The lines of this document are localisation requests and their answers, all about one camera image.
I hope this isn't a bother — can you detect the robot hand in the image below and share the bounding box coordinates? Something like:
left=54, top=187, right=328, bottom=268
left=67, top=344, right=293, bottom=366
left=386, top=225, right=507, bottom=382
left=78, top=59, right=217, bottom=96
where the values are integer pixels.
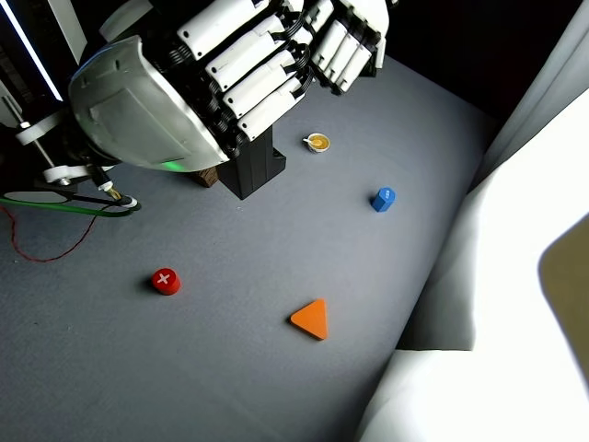
left=67, top=0, right=318, bottom=174
left=297, top=0, right=390, bottom=97

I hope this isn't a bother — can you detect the toy chocolate cupcake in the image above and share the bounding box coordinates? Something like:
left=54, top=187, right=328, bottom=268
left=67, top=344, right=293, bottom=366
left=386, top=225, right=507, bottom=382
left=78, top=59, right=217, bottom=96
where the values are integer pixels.
left=191, top=166, right=220, bottom=189

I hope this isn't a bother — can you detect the red cylinder block white cross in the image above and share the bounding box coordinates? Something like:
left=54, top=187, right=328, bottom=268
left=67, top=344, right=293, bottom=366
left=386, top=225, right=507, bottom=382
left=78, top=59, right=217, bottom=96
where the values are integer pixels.
left=151, top=267, right=182, bottom=297

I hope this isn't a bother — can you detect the white frame post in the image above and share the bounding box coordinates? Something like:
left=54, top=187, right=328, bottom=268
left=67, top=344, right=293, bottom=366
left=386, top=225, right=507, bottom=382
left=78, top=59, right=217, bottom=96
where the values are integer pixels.
left=47, top=0, right=89, bottom=64

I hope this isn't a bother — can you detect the green cable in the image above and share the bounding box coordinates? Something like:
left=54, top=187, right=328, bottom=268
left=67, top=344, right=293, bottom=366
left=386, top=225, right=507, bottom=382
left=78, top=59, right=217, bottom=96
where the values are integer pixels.
left=0, top=192, right=143, bottom=219

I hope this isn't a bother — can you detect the grey table cloth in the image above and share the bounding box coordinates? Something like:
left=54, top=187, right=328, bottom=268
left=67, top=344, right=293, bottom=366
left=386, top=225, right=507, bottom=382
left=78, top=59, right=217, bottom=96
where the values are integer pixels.
left=0, top=50, right=502, bottom=442

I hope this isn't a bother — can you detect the small bowl yellow soup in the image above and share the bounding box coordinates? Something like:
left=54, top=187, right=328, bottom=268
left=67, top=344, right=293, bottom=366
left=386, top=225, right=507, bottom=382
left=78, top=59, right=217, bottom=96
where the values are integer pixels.
left=302, top=132, right=331, bottom=156

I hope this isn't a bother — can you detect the blue hexagonal block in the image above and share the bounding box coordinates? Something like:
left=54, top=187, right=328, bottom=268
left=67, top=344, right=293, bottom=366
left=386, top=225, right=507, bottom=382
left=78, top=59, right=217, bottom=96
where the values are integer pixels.
left=370, top=186, right=397, bottom=214

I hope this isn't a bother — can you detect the white LED light strip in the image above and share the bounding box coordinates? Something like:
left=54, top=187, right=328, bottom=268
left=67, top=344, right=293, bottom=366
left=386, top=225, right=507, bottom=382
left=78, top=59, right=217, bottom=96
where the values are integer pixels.
left=0, top=0, right=64, bottom=102

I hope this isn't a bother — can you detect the thin red wire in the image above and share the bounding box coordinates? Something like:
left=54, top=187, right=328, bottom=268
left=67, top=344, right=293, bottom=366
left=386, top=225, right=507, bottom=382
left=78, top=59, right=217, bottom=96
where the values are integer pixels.
left=0, top=204, right=100, bottom=264

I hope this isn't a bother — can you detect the orange triangle block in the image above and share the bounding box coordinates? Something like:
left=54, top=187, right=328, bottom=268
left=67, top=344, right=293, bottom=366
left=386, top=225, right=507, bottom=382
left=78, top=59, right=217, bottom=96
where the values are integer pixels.
left=289, top=297, right=329, bottom=343

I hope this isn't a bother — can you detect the beige rounded panel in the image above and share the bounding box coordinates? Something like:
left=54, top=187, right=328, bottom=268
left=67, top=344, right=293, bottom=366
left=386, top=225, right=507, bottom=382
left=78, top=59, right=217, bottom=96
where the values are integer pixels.
left=537, top=215, right=589, bottom=383

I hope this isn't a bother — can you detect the white backdrop curtain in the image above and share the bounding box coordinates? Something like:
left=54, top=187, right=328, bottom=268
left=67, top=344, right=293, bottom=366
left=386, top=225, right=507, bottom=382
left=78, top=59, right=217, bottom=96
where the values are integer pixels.
left=353, top=0, right=589, bottom=442

